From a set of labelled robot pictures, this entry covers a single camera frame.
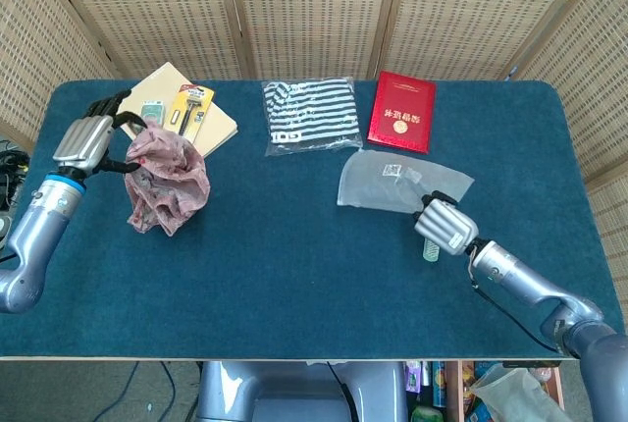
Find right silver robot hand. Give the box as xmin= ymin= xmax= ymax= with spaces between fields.
xmin=411 ymin=189 xmax=481 ymax=257

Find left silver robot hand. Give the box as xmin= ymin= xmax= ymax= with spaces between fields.
xmin=51 ymin=89 xmax=148 ymax=180

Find frosted transparent zip bag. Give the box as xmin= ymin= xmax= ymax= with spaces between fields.
xmin=336 ymin=148 xmax=476 ymax=216

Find pink floral cloth garment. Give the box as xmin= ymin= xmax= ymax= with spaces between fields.
xmin=123 ymin=121 xmax=212 ymax=238

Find striped clothing in clear bag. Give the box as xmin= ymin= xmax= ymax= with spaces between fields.
xmin=262 ymin=76 xmax=365 ymax=158

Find crumpled clear plastic bag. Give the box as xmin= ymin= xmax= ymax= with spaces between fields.
xmin=468 ymin=362 xmax=573 ymax=422

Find small green card box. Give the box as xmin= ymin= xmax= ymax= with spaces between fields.
xmin=139 ymin=99 xmax=166 ymax=124

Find razor in yellow package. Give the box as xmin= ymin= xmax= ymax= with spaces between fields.
xmin=161 ymin=82 xmax=217 ymax=146

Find red certificate book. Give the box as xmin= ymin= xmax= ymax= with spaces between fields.
xmin=366 ymin=70 xmax=438 ymax=156

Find beige paper notebook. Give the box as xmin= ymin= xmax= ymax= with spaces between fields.
xmin=117 ymin=61 xmax=240 ymax=159

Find blue table mat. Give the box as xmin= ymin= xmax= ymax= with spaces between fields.
xmin=0 ymin=79 xmax=627 ymax=360

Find wooden shelf with goods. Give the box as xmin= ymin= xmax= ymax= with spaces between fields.
xmin=402 ymin=360 xmax=565 ymax=422

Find grey robot torso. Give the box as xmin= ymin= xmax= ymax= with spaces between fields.
xmin=195 ymin=360 xmax=409 ymax=422

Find rattan folding screen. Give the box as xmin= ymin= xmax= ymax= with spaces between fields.
xmin=0 ymin=0 xmax=628 ymax=308

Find tangled floor cables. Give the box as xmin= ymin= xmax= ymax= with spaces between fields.
xmin=0 ymin=139 xmax=31 ymax=212

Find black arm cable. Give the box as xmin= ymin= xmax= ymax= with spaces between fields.
xmin=468 ymin=249 xmax=573 ymax=357

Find black torso cable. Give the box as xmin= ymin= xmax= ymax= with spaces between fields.
xmin=326 ymin=362 xmax=355 ymax=422

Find blue floor cable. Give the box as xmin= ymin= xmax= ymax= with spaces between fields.
xmin=110 ymin=360 xmax=179 ymax=416

